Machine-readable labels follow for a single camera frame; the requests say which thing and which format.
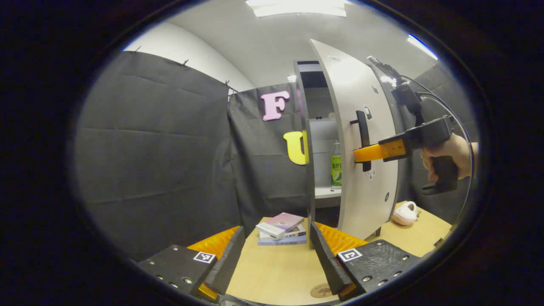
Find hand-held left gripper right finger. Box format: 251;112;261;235
309;221;423;301

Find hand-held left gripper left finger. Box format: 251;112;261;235
137;226;246;303

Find round wooden coaster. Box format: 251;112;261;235
310;283;336;299

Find black door handle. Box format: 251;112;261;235
350;110;372;172

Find green bottle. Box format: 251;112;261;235
331;142;342;189

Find grey cabinet door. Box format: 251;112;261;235
308;39;402;241

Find dark grey cabinet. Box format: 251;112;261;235
293;60;382;249

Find blue cover book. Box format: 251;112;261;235
258;235;307;246

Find pink white plush toy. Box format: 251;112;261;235
391;201;421;226

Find long ceiling light strip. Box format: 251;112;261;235
407;34;438;60

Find black backdrop cloth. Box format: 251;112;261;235
74;51;481;262

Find large ceiling light panel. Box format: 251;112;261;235
246;0;347;17

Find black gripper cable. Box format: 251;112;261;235
399;74;476;232

